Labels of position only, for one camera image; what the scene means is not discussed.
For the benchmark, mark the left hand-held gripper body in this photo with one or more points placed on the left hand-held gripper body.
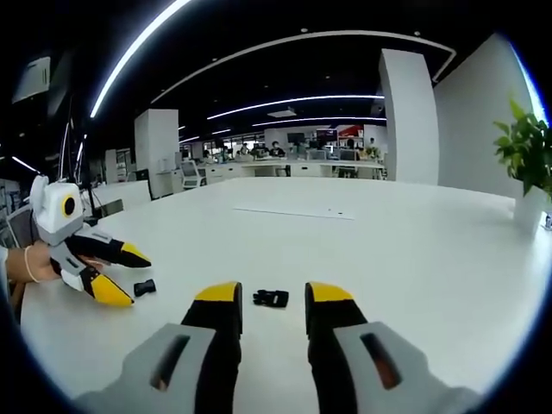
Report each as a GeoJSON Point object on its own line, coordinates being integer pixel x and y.
{"type": "Point", "coordinates": [52, 207]}

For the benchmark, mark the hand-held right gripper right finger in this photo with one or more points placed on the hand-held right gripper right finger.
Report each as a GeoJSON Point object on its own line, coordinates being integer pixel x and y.
{"type": "Point", "coordinates": [345, 366]}

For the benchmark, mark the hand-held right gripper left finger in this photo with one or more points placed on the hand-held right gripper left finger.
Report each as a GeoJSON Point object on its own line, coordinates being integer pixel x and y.
{"type": "Point", "coordinates": [185, 366]}

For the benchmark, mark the black plastic buckle socket part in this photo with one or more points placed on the black plastic buckle socket part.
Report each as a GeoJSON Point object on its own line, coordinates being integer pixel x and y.
{"type": "Point", "coordinates": [144, 288]}

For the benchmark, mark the black plastic buckle pronged part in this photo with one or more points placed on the black plastic buckle pronged part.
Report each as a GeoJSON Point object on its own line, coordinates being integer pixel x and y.
{"type": "Point", "coordinates": [270, 298]}

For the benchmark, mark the person's left hand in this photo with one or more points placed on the person's left hand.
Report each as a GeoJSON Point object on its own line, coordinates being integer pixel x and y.
{"type": "Point", "coordinates": [43, 263]}

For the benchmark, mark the computer monitor on stand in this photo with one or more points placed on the computer monitor on stand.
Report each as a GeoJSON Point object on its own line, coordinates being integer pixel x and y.
{"type": "Point", "coordinates": [71, 151]}

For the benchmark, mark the white mesh office chair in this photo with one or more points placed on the white mesh office chair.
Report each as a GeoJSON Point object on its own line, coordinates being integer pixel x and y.
{"type": "Point", "coordinates": [193, 174]}

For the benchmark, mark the ceiling air conditioner unit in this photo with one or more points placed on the ceiling air conditioner unit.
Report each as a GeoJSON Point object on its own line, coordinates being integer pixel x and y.
{"type": "Point", "coordinates": [32, 79]}

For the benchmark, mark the long ceiling light strip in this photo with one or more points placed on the long ceiling light strip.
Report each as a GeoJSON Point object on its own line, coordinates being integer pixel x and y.
{"type": "Point", "coordinates": [125, 56]}

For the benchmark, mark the white office desk row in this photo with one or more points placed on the white office desk row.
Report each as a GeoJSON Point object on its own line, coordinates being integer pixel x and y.
{"type": "Point", "coordinates": [302, 168]}

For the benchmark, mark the potted green plant white pot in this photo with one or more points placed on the potted green plant white pot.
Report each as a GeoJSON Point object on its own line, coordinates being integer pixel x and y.
{"type": "Point", "coordinates": [530, 155]}

